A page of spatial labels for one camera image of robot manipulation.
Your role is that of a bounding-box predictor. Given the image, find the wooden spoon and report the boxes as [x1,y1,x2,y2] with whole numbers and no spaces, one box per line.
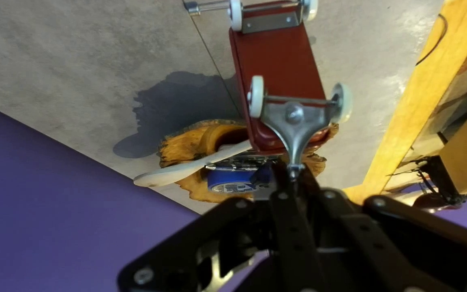
[133,139,255,188]

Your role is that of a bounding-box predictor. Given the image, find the red toy cart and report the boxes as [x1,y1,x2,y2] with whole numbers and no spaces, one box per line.
[184,0,354,180]

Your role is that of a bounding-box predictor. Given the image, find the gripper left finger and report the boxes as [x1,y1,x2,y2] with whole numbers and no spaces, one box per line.
[117,161,324,292]

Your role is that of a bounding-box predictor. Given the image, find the black cable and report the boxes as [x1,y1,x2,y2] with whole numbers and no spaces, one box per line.
[415,13,448,66]

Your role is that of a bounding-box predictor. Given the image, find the rough-edged wooden bowl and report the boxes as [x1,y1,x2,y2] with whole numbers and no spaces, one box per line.
[159,119,339,203]

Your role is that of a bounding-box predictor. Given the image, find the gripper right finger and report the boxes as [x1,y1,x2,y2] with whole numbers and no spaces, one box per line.
[298,165,467,292]

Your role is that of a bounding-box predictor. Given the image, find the blue tape roll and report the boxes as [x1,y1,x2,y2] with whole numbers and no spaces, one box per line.
[206,164,275,194]

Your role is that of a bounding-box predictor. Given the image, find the wooden furniture frame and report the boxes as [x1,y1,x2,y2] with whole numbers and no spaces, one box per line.
[343,0,467,205]

